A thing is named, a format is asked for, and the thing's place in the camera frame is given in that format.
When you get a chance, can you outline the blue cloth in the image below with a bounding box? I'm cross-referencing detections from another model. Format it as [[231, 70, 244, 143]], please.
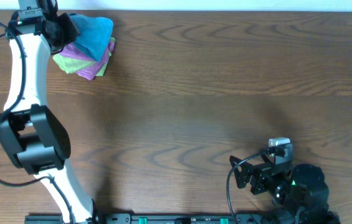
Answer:
[[70, 14, 113, 61]]

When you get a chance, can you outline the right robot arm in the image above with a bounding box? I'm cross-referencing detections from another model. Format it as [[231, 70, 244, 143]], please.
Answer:
[[226, 154, 340, 224]]

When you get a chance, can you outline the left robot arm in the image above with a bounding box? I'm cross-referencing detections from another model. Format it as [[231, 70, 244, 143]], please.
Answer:
[[0, 0, 103, 223]]

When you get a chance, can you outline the top purple folded cloth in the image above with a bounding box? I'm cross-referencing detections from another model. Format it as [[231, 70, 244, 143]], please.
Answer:
[[59, 43, 96, 62]]

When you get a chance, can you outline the purple folded cloth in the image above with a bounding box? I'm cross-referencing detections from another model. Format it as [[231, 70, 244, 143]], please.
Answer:
[[76, 48, 108, 80], [59, 43, 96, 62]]

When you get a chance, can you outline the green folded cloth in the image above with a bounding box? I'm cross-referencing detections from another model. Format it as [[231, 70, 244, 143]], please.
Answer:
[[96, 37, 116, 77], [53, 54, 96, 73]]

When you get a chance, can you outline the bottom purple folded cloth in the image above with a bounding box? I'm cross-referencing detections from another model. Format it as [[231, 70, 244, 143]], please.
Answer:
[[76, 48, 108, 80]]

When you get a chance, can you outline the lower green folded cloth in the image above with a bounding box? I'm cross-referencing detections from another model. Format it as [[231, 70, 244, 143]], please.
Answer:
[[96, 37, 116, 77]]

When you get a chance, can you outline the right black cable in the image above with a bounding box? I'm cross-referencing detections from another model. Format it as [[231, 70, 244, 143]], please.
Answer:
[[226, 149, 278, 224]]

